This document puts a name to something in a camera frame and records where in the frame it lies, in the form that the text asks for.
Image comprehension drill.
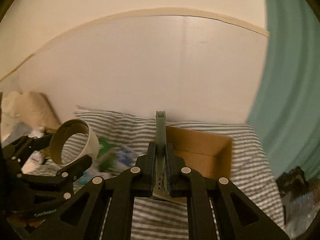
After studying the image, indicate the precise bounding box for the white tape roll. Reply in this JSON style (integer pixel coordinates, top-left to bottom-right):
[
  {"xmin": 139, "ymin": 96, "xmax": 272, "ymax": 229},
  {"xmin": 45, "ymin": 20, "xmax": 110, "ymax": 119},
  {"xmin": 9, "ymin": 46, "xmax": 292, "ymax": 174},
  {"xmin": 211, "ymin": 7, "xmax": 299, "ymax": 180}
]
[{"xmin": 49, "ymin": 119, "xmax": 99, "ymax": 167}]

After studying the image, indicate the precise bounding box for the green white medicine box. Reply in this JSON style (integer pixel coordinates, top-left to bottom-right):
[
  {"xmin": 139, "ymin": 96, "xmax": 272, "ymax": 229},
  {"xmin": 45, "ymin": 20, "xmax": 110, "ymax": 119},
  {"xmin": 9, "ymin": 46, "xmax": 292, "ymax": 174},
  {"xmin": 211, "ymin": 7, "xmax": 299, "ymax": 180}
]
[{"xmin": 95, "ymin": 137, "xmax": 118, "ymax": 172}]

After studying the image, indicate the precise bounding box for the grey hand grip tool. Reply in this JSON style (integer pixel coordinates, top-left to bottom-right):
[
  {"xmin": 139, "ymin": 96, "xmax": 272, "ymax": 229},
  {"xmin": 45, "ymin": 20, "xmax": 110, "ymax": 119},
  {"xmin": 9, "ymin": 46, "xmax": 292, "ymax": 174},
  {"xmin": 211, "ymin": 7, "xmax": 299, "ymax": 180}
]
[{"xmin": 154, "ymin": 111, "xmax": 170, "ymax": 196}]

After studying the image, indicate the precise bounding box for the beige pillow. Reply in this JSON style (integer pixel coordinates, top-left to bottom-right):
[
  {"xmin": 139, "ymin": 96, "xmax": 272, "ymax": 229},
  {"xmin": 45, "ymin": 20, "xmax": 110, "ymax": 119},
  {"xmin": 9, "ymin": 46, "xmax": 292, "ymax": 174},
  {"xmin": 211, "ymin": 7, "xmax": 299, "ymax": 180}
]
[{"xmin": 1, "ymin": 91, "xmax": 61, "ymax": 131}]

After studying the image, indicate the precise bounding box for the clear plastic water bottle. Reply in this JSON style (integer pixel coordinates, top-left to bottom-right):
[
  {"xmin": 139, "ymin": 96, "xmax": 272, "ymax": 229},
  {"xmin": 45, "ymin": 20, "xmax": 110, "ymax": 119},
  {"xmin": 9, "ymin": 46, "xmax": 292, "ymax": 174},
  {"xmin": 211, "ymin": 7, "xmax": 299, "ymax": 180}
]
[{"xmin": 113, "ymin": 146, "xmax": 137, "ymax": 172}]

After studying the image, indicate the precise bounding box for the dark clutter pile bedside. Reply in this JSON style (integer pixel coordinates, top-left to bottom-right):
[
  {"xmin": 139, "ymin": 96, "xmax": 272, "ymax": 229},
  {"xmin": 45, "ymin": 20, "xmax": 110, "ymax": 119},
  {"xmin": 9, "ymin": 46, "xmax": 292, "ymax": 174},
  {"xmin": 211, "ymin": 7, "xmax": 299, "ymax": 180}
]
[{"xmin": 276, "ymin": 166, "xmax": 319, "ymax": 239}]

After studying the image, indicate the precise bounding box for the brown cardboard box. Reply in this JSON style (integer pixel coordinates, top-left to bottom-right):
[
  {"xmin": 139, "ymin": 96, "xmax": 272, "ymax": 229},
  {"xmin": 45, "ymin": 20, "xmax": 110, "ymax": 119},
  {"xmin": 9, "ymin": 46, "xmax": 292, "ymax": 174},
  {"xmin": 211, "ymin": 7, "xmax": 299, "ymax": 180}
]
[{"xmin": 152, "ymin": 125, "xmax": 234, "ymax": 207}]

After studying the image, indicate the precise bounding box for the grey white checkered bedsheet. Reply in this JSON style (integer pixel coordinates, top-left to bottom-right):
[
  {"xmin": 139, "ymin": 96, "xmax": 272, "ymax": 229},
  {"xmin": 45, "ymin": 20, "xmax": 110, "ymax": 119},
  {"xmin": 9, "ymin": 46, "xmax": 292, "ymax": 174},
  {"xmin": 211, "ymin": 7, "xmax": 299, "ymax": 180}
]
[{"xmin": 76, "ymin": 108, "xmax": 287, "ymax": 239}]

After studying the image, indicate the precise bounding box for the teal green curtain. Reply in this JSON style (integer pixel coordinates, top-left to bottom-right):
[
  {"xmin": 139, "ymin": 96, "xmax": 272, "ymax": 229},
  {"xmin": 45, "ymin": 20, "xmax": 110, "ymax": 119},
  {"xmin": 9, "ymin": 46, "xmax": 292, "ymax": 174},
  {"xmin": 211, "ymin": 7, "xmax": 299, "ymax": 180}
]
[{"xmin": 247, "ymin": 0, "xmax": 319, "ymax": 179}]

